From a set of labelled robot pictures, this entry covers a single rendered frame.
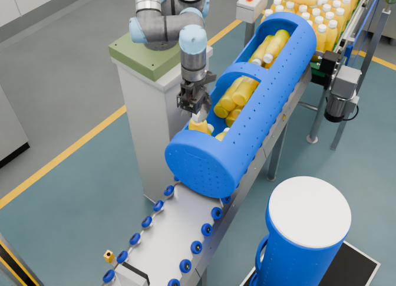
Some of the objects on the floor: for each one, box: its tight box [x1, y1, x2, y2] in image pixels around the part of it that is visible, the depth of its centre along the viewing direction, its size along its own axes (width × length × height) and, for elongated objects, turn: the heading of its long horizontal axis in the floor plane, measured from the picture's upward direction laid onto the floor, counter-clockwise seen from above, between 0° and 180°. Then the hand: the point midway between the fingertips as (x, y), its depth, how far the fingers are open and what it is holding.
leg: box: [267, 119, 289, 182], centre depth 249 cm, size 6×6×63 cm
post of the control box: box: [244, 21, 255, 48], centre depth 261 cm, size 4×4×100 cm
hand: (197, 115), depth 139 cm, fingers closed on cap, 4 cm apart
